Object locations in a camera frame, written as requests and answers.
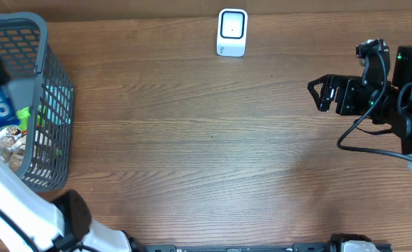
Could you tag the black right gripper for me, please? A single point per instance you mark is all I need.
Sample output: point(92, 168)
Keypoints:
point(344, 105)

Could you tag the green snack bag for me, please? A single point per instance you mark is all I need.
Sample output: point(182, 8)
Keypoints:
point(24, 114)

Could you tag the brown white pastry wrapper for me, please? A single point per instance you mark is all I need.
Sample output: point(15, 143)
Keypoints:
point(12, 146)

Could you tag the teal wet wipes pack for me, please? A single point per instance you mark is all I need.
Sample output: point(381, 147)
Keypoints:
point(58, 99)

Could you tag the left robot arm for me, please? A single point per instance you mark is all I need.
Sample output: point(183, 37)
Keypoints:
point(30, 223)

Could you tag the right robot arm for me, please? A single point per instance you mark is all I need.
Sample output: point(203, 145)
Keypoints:
point(383, 94)

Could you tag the white barcode scanner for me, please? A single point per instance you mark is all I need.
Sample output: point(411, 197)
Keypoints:
point(232, 32)

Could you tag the grey plastic mesh basket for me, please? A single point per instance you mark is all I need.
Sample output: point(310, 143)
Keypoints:
point(31, 64)

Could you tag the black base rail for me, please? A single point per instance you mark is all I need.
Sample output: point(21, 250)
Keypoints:
point(336, 243)

